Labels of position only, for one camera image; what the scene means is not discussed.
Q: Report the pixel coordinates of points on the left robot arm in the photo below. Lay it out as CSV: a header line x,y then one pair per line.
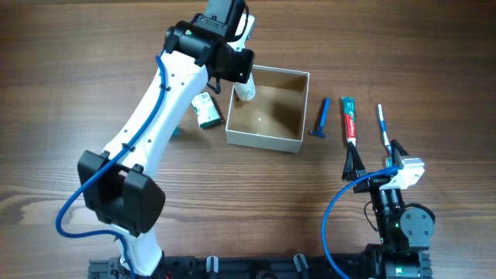
x,y
117,184

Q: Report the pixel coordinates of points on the white square cardboard box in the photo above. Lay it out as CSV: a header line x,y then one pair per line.
x,y
275,118

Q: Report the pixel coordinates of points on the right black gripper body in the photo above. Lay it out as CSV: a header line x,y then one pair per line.
x,y
384,201

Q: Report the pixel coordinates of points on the teal mouthwash bottle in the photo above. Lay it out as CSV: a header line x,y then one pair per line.
x,y
176,131

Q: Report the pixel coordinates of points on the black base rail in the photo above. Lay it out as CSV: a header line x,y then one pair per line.
x,y
255,267

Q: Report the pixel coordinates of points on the green white soap packet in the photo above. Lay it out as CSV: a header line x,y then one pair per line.
x,y
206,111

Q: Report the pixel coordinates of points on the red green toothpaste tube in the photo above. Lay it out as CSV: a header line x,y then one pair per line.
x,y
349,117

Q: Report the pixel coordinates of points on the white leaf-print lotion tube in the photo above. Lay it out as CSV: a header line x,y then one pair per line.
x,y
245,91

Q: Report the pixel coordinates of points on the blue disposable razor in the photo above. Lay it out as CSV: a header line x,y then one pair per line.
x,y
322,119

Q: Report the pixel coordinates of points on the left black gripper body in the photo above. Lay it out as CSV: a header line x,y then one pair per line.
x,y
239,64

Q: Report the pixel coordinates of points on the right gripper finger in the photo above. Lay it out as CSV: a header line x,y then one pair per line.
x,y
398,153
353,168

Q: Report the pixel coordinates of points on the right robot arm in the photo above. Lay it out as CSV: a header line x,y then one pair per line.
x,y
404,229

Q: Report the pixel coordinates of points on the blue white toothbrush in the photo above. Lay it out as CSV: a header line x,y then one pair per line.
x,y
383,127

